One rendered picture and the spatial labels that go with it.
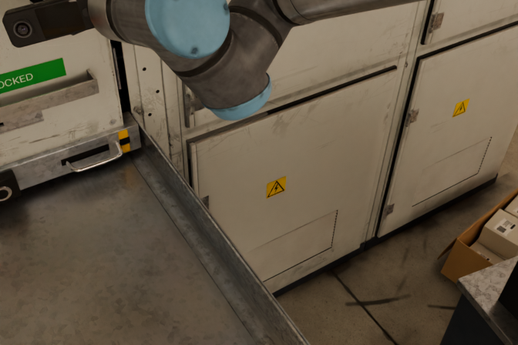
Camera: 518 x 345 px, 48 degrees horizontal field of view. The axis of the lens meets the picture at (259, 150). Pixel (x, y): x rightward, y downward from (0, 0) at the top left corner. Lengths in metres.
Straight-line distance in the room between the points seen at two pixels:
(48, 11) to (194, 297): 0.48
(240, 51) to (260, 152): 0.71
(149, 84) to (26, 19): 0.42
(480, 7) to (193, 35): 1.18
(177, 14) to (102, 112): 0.50
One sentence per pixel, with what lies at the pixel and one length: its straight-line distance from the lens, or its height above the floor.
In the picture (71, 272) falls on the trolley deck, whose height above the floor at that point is 0.85.
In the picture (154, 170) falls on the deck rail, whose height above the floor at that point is 0.85.
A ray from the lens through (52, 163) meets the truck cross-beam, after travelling 1.13.
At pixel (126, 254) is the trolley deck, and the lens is 1.02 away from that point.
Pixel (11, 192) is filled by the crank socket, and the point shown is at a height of 0.89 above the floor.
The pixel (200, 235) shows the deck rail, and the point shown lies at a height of 0.85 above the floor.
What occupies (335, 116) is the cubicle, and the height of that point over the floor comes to 0.72.
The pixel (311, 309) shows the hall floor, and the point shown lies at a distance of 1.96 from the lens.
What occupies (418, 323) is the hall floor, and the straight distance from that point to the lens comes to 2.01.
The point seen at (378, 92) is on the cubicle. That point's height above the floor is 0.75.
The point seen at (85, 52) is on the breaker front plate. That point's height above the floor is 1.10.
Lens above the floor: 1.62
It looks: 41 degrees down
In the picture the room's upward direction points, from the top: 2 degrees clockwise
